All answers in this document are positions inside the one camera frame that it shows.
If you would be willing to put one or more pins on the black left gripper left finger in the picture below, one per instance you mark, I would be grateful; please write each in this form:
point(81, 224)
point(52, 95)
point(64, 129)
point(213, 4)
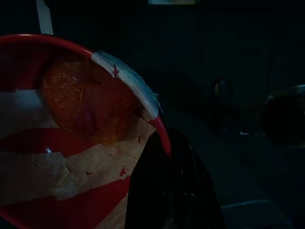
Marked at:
point(152, 195)

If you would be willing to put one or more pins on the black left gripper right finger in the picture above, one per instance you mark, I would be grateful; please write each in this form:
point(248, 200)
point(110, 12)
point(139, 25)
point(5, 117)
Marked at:
point(190, 190)

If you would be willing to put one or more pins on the orange round fruit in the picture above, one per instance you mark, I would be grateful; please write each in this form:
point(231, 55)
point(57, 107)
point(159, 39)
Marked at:
point(71, 95)

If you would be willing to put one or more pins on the white floor tape line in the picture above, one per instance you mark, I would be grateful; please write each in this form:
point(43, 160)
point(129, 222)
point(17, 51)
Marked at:
point(45, 19)

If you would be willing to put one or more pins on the steel bowl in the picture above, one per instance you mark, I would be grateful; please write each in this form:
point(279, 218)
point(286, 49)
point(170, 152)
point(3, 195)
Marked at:
point(281, 119)

